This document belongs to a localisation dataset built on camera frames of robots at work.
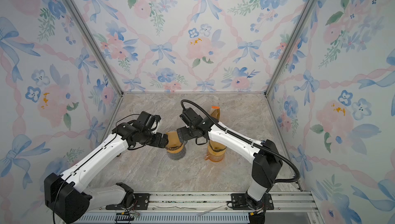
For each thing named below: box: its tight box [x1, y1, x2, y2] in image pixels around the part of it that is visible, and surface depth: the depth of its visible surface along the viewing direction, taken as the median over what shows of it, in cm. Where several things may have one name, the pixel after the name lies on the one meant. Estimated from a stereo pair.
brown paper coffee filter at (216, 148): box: [207, 139, 227, 156], surface depth 81 cm
